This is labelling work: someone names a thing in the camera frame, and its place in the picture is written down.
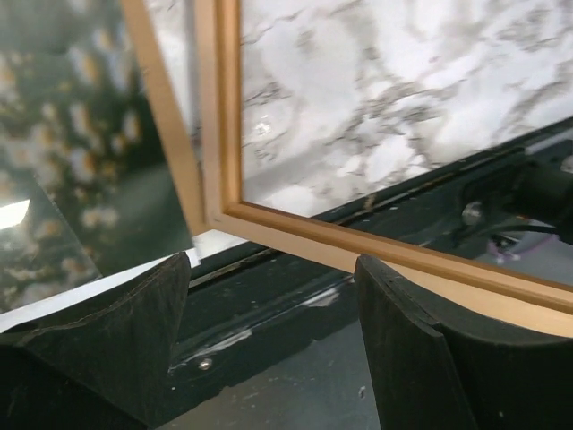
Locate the flower field photo print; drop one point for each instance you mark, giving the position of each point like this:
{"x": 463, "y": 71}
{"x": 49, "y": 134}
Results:
{"x": 75, "y": 115}

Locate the black robot mounting base rail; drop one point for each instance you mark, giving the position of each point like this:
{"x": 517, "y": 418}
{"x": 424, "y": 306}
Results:
{"x": 250, "y": 307}

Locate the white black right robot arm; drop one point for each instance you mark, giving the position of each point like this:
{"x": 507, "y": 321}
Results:
{"x": 523, "y": 195}

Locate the clear acrylic glass sheet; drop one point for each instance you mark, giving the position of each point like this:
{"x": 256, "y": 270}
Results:
{"x": 40, "y": 254}

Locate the brown frame backing board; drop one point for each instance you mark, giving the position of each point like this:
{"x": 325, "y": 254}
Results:
{"x": 176, "y": 143}

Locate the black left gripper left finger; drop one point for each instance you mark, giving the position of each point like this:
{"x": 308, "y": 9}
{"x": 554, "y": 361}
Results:
{"x": 99, "y": 364}

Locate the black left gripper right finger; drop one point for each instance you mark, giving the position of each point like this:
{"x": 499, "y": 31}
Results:
{"x": 437, "y": 365}

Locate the brown wooden picture frame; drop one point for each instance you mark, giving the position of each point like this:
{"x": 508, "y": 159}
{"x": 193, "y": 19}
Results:
{"x": 535, "y": 304}

